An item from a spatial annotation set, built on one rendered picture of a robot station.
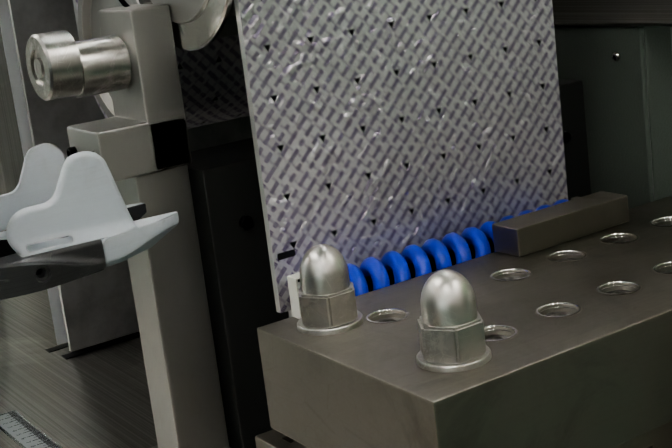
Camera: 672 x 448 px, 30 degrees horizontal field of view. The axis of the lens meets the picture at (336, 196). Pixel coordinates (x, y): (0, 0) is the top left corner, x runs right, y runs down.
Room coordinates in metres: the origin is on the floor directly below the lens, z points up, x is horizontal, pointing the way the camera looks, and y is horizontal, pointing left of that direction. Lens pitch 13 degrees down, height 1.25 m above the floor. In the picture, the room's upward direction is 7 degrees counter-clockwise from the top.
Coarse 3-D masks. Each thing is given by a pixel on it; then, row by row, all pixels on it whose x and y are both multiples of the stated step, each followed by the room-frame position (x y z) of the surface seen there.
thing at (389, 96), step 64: (256, 0) 0.72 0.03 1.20; (320, 0) 0.74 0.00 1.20; (384, 0) 0.76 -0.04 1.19; (448, 0) 0.79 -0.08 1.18; (512, 0) 0.82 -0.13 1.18; (256, 64) 0.72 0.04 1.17; (320, 64) 0.74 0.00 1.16; (384, 64) 0.76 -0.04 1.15; (448, 64) 0.79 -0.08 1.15; (512, 64) 0.82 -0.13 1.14; (256, 128) 0.71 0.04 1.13; (320, 128) 0.73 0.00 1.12; (384, 128) 0.76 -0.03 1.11; (448, 128) 0.79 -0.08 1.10; (512, 128) 0.81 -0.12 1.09; (320, 192) 0.73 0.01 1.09; (384, 192) 0.76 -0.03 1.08; (448, 192) 0.78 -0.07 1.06; (512, 192) 0.81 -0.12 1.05
